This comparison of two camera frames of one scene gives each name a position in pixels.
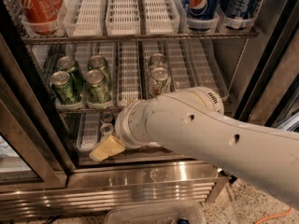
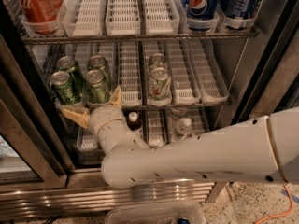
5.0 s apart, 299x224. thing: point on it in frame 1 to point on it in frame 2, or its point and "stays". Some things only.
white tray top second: [83, 12] stays
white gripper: [123, 129] to [102, 116]
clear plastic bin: [156, 213] stays
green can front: [98, 91] stays
